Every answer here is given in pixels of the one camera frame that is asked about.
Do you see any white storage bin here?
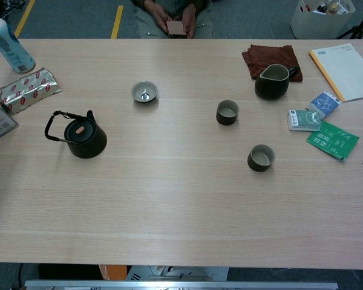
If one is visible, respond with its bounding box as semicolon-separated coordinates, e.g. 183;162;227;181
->
290;0;356;40

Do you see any seated person in grey trousers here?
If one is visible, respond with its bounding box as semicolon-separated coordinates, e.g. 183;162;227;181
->
129;0;215;39

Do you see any black tripod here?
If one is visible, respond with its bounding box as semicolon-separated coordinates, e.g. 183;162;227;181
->
337;0;363;40

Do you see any dark ceramic pouring pitcher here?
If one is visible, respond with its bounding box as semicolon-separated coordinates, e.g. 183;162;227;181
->
254;63;300;101

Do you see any dark ceramic tea cup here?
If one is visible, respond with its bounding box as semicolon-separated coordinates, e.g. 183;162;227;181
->
246;144;275;172
215;99;240;126

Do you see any blue and white tea packet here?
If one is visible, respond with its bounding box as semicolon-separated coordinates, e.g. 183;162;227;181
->
306;91;342;120

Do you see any black teapot with loop handle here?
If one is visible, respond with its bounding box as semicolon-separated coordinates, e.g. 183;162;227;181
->
44;109;108;159

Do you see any clear plastic bottle blue label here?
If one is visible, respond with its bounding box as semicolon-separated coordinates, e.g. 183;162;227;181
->
0;8;36;74

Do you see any gold foil bag red print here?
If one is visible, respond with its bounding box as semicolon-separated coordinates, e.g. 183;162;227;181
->
0;67;62;115

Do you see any brown folded cloth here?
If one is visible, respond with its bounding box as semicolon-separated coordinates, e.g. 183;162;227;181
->
241;44;303;83

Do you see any white notebook with yellow edge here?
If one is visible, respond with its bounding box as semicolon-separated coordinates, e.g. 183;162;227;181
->
308;43;363;103

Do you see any grey-green tea packet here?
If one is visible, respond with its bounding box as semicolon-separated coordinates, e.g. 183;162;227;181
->
287;109;322;132

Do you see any pink phone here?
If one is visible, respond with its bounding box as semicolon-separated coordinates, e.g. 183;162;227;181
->
166;20;189;39

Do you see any orange object under table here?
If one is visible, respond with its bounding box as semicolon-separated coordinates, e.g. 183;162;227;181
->
98;264;128;281

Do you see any aluminium rail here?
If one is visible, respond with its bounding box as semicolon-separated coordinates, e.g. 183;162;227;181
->
24;280;339;290

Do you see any grey-green shallow tea bowl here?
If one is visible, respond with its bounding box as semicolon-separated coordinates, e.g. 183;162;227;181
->
131;81;159;103

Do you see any green tea sachet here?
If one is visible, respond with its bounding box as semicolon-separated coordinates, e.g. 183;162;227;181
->
306;120;360;161

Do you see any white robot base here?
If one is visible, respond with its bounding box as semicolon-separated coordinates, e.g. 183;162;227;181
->
125;265;230;282

